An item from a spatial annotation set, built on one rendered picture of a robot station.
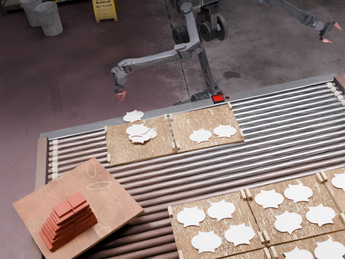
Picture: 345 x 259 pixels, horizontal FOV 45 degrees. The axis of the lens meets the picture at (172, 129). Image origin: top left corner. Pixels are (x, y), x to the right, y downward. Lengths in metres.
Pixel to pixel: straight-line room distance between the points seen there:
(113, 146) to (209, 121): 0.62
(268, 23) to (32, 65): 3.01
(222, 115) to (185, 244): 0.97
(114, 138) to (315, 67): 2.81
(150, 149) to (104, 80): 2.43
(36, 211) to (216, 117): 1.22
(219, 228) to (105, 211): 0.57
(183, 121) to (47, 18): 3.57
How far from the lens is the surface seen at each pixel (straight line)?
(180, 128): 2.65
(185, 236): 2.13
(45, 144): 2.78
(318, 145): 2.60
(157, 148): 2.55
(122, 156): 2.55
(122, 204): 2.17
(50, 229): 2.08
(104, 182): 2.29
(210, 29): 3.15
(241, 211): 2.21
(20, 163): 4.19
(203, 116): 2.73
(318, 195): 2.32
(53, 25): 5.98
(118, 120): 2.83
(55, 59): 5.50
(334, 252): 2.12
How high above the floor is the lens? 2.71
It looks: 42 degrees down
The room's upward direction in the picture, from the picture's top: 8 degrees counter-clockwise
